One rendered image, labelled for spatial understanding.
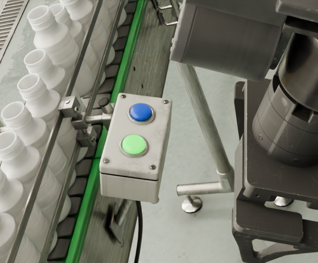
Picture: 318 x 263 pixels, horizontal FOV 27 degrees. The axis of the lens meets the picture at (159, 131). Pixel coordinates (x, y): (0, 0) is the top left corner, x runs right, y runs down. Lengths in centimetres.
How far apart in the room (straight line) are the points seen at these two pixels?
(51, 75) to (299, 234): 65
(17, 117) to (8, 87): 221
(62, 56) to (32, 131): 16
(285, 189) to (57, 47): 67
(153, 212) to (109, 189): 138
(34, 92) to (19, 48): 239
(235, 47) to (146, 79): 93
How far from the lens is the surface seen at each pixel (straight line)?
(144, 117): 90
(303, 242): 46
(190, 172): 234
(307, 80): 40
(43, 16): 103
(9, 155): 90
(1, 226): 86
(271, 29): 38
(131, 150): 87
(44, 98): 99
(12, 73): 322
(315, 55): 39
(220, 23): 38
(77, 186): 103
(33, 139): 95
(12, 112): 97
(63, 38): 105
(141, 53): 130
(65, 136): 102
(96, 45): 118
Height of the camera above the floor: 171
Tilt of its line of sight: 42 degrees down
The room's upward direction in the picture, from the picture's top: 25 degrees counter-clockwise
